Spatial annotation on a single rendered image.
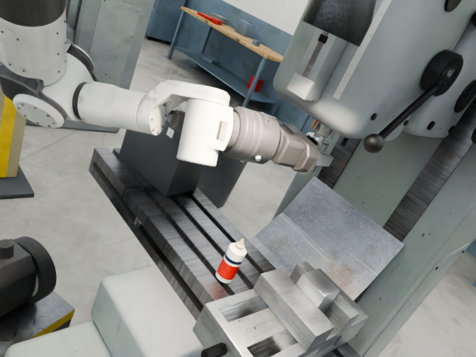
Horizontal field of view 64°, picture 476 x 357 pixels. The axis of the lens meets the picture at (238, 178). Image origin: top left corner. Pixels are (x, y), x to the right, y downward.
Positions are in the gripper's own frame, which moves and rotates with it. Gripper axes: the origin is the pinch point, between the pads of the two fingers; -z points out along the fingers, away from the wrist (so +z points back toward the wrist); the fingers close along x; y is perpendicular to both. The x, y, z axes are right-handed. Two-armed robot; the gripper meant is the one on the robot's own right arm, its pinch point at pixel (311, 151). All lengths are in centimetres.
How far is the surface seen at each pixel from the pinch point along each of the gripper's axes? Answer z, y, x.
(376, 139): 3.1, -9.8, -14.7
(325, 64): 10.9, -15.9, -5.7
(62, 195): 19, 125, 156
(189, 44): -211, 103, 693
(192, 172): 5.5, 26.5, 32.6
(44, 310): 33, 84, 35
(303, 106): 8.3, -8.2, -2.1
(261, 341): 8.8, 26.4, -21.3
